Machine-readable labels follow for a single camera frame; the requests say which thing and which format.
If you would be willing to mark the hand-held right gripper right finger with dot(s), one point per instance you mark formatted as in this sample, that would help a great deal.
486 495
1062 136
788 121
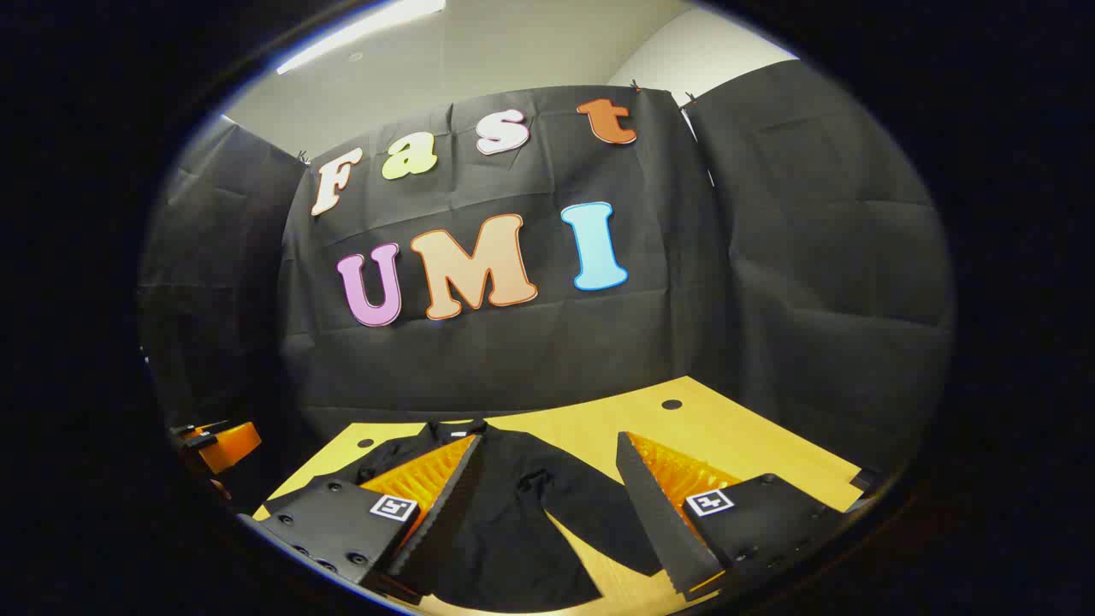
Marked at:
659 513

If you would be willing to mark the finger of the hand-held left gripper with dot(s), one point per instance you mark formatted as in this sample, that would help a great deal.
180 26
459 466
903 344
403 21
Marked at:
231 447

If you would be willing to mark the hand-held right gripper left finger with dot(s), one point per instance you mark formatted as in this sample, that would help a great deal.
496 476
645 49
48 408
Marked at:
445 522

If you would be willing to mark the black button jacket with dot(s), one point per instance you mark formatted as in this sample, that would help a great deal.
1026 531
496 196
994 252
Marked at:
530 513

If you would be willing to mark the black backdrop cloth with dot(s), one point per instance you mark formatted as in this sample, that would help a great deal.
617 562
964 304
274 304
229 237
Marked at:
530 359

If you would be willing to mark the black table edge clamp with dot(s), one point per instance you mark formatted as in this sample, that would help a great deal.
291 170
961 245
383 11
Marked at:
870 482

